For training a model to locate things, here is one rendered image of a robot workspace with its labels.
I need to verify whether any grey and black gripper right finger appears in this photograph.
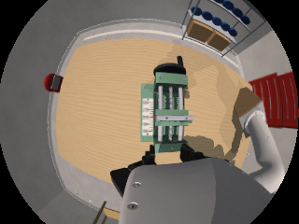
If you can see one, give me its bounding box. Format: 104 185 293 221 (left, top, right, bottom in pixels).
180 144 210 162

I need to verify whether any green slide mechanism with black handwheel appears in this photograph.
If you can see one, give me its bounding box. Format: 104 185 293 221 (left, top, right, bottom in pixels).
140 56 194 153

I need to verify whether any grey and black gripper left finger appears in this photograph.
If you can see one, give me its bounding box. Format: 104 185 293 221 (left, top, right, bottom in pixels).
110 145 157 198

